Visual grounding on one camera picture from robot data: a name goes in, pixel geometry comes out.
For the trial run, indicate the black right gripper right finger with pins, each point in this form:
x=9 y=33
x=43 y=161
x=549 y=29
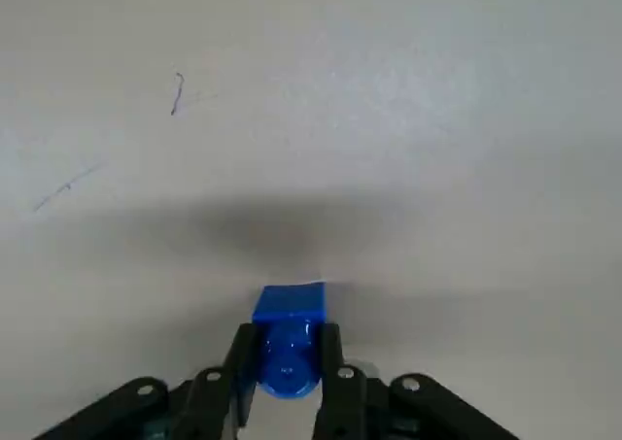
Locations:
x=340 y=406

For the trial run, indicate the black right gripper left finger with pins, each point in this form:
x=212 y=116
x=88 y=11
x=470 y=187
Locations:
x=204 y=406

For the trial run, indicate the small blue block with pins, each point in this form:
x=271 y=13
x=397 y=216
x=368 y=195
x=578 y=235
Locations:
x=289 y=309

